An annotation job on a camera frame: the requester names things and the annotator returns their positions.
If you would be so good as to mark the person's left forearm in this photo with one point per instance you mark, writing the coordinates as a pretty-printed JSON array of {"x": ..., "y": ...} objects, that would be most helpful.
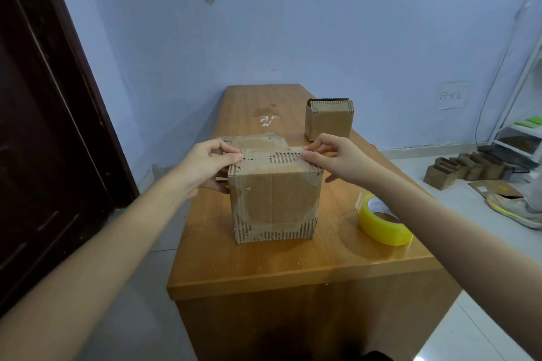
[{"x": 93, "y": 263}]

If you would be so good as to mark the large worn cardboard box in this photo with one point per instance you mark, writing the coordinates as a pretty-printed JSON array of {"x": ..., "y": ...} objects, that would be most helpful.
[{"x": 273, "y": 200}]

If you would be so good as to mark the green strip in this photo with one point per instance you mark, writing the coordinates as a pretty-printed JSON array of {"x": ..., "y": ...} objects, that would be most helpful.
[
  {"x": 526, "y": 124},
  {"x": 535, "y": 119}
]

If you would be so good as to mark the person's left hand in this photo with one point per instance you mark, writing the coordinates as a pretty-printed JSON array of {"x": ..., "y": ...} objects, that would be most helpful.
[{"x": 201, "y": 168}]

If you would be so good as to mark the person's right hand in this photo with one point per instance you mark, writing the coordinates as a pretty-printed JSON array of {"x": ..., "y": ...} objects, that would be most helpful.
[{"x": 353, "y": 162}]

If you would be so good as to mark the white shelf rack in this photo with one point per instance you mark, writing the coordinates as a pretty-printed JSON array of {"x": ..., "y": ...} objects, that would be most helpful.
[{"x": 518, "y": 119}]

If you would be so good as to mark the flat cardboard piece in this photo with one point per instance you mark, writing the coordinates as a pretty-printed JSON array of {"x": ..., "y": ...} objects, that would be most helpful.
[{"x": 495, "y": 189}]

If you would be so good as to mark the dark brown door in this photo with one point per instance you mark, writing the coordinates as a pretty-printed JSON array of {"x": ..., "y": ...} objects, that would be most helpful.
[{"x": 42, "y": 119}]

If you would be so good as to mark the person's black clothing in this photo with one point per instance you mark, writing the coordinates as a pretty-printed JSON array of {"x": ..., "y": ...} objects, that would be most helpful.
[{"x": 377, "y": 356}]

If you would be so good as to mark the wooden desk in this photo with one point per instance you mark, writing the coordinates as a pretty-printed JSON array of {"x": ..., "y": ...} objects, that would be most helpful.
[{"x": 296, "y": 280}]

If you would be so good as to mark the person's right thumb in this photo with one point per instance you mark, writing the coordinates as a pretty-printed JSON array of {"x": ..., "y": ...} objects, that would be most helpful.
[{"x": 315, "y": 157}]

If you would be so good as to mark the dark floor tray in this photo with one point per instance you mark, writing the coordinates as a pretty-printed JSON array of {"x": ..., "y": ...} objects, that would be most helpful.
[{"x": 504, "y": 155}]

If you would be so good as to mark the small open cardboard box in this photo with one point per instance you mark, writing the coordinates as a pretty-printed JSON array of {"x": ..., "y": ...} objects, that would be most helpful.
[
  {"x": 475, "y": 168},
  {"x": 440, "y": 176},
  {"x": 459, "y": 166},
  {"x": 493, "y": 168}
]

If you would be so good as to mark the person's left thumb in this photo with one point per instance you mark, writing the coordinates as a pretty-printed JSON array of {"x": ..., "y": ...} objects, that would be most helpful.
[{"x": 230, "y": 159}]

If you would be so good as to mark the yellow tape roll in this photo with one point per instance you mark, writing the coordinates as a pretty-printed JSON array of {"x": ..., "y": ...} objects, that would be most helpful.
[{"x": 383, "y": 227}]

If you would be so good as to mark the person's right forearm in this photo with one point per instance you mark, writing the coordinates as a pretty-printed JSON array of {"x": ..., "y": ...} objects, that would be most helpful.
[{"x": 457, "y": 234}]

